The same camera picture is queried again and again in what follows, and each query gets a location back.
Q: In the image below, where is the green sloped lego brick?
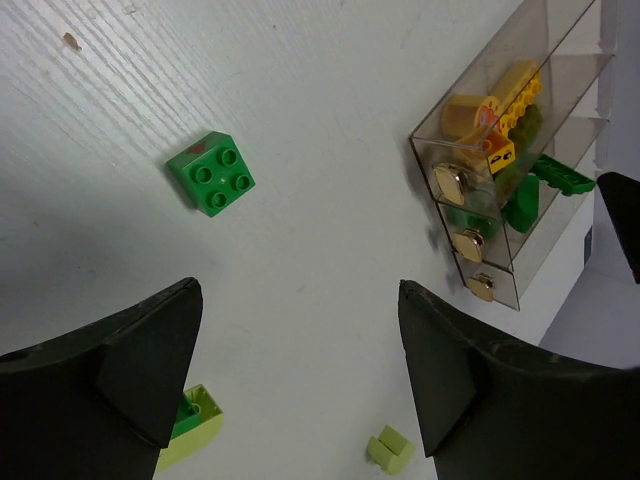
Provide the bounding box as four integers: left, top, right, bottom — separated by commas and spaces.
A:
502, 175, 540, 234

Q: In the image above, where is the green lego plate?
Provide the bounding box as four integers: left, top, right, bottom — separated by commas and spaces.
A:
171, 385, 204, 439

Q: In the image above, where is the left clear container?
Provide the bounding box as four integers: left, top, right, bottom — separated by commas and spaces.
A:
410, 1, 612, 218

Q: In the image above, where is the green 2x2 lego brick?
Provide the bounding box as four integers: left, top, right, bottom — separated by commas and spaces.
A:
166, 131, 255, 217

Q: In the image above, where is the yellow lego brick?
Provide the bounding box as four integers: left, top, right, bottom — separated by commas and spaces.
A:
491, 60, 543, 136

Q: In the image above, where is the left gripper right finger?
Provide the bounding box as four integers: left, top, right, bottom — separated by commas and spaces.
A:
398, 280, 639, 479

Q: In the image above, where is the middle clear container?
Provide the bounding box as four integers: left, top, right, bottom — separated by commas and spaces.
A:
431, 53, 613, 269

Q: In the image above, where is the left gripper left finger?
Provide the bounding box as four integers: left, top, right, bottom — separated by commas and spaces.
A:
1, 278, 203, 479

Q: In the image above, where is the orange square lego brick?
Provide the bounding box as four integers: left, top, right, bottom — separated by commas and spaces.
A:
459, 126, 516, 175

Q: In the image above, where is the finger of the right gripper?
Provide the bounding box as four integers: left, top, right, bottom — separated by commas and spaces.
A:
597, 172, 640, 284

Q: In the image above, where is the green long lego brick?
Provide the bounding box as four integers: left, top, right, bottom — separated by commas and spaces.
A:
531, 154, 596, 196

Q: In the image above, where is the orange round lego piece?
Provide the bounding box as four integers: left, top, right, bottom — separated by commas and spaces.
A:
440, 94, 500, 139

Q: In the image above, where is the light green sloped lego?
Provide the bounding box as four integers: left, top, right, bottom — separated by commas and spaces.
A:
366, 425, 416, 476

